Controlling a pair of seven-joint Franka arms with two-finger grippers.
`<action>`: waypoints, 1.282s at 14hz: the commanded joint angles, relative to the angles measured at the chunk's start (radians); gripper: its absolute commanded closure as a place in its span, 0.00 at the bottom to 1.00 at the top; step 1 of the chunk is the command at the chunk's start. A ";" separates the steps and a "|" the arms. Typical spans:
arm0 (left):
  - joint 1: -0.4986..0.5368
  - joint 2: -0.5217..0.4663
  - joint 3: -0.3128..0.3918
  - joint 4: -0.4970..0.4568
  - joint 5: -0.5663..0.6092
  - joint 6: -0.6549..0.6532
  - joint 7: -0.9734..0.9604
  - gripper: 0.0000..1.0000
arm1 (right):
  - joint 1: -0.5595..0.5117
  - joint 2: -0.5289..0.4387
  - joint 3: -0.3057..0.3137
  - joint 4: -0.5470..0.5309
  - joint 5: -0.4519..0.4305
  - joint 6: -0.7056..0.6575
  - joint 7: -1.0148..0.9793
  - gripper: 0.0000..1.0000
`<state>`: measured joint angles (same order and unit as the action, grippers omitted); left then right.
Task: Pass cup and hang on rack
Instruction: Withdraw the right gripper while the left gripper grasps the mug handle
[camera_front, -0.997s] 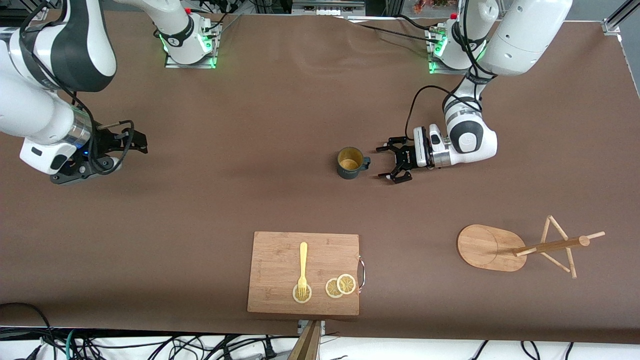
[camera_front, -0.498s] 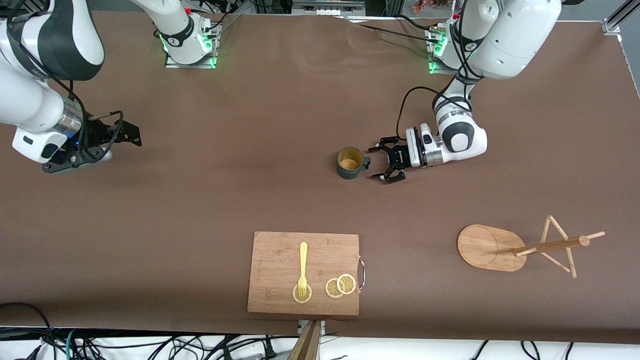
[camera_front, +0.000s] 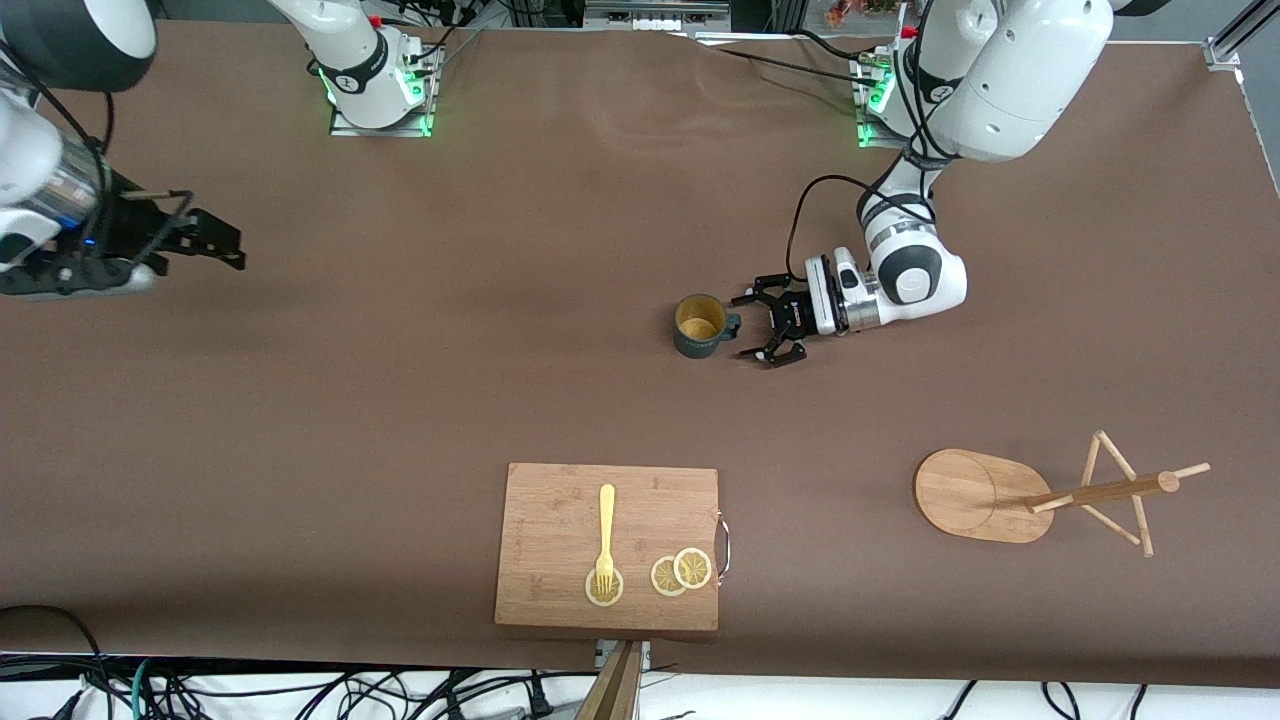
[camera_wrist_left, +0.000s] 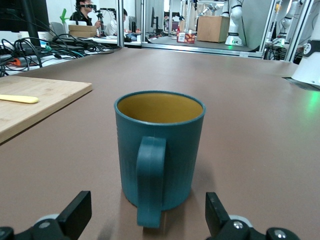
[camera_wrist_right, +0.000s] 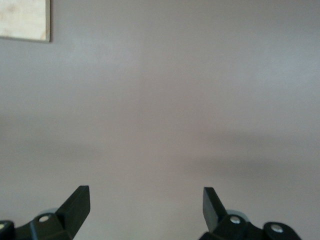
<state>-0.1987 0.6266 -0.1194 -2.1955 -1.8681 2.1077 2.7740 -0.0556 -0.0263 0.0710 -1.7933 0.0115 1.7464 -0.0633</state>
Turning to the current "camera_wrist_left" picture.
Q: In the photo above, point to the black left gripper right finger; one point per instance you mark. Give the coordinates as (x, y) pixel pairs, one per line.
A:
(217, 220)

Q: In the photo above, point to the wooden cutting board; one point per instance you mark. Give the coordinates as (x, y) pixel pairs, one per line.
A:
(37, 112)

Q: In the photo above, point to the seated person white shirt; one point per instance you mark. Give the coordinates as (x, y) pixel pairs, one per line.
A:
(113, 25)

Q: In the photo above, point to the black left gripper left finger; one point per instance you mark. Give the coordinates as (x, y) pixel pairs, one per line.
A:
(72, 220)

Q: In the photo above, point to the stacked flat cardboard boxes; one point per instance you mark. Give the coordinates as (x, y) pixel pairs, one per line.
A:
(82, 30)

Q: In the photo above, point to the teal mug yellow inside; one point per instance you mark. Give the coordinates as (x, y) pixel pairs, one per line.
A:
(177, 160)

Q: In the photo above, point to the black computer monitor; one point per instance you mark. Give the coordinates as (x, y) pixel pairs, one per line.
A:
(30, 17)

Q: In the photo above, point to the person wearing headset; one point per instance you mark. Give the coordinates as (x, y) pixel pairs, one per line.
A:
(83, 15)

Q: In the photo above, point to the aluminium frame post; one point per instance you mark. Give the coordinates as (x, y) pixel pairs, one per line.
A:
(120, 22)

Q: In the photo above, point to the yellow plastic fork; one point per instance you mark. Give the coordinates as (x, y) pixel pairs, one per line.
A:
(22, 99)

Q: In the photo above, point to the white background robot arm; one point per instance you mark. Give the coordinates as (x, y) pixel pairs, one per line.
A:
(235, 22)

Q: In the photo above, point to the red snack box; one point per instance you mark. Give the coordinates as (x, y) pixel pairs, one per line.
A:
(186, 38)

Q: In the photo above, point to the large cardboard box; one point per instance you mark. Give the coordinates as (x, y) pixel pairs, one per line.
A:
(212, 28)

